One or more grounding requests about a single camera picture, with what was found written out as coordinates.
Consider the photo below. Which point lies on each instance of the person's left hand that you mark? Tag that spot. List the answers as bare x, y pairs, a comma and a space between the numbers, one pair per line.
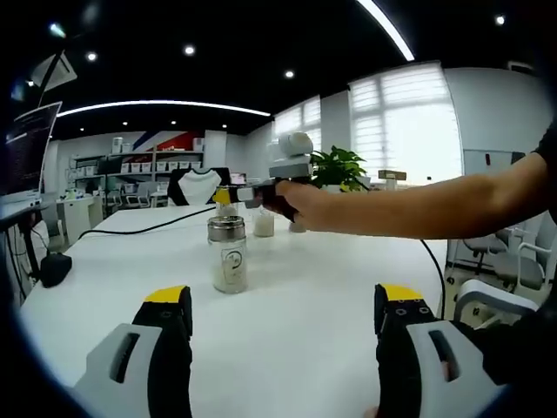
371, 412

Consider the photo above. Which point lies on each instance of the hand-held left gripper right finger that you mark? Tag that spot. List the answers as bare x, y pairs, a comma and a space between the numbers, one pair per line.
400, 348

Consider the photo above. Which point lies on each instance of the white office chair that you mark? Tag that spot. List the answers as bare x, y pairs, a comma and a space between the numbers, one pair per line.
487, 296

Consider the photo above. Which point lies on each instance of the wide window with blinds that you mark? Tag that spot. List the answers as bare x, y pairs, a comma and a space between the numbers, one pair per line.
404, 122

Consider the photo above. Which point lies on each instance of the group of ceiling spot lights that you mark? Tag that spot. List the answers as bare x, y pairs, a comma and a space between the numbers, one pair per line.
189, 50

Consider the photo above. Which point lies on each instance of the flat cardboard box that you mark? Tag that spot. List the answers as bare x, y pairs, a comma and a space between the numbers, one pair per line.
393, 174

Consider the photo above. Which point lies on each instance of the long ceiling light strip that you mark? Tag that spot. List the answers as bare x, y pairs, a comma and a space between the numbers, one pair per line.
165, 103
390, 30

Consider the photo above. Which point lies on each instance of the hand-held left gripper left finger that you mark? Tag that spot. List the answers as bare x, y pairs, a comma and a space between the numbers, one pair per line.
165, 348

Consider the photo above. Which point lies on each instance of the black and white shirt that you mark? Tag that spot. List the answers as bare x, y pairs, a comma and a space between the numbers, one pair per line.
198, 187

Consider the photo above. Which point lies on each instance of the lit desktop monitor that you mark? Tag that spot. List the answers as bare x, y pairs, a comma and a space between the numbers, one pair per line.
238, 177

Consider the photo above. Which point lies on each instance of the side desk with black legs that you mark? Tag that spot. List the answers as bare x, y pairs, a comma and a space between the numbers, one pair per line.
17, 212

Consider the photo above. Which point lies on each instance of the person's right hand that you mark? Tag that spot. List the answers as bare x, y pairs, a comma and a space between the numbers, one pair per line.
317, 209

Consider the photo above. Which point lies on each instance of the tall seasoning bottle white powder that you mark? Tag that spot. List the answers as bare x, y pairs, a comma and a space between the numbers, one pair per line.
264, 226

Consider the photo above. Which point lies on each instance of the ceiling air conditioner cassette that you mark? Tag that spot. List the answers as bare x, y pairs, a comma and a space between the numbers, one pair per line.
54, 72

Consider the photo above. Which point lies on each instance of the green plant in white pot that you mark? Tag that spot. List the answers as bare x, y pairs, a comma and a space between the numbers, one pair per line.
339, 170

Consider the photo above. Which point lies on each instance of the shelf with white storage bins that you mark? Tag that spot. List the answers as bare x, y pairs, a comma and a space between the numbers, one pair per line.
139, 167

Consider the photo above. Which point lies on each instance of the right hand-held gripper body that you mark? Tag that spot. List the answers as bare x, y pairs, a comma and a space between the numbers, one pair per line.
291, 167

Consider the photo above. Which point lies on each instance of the monitor screen at left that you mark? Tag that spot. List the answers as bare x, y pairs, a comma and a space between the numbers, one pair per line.
28, 148

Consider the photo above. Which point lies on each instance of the narrow window with blinds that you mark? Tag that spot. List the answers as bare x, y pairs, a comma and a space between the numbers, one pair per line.
298, 126

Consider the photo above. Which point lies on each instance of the white low counter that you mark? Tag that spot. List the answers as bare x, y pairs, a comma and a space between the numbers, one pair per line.
82, 215

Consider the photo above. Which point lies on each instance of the small seasoning bottle beige powder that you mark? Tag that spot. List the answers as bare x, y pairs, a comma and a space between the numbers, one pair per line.
228, 270

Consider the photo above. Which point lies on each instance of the grey office chair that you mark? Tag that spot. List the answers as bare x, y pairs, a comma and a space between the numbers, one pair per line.
533, 267
487, 250

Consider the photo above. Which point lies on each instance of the red blue wall graphic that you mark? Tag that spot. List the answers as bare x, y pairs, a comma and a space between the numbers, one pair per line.
169, 140

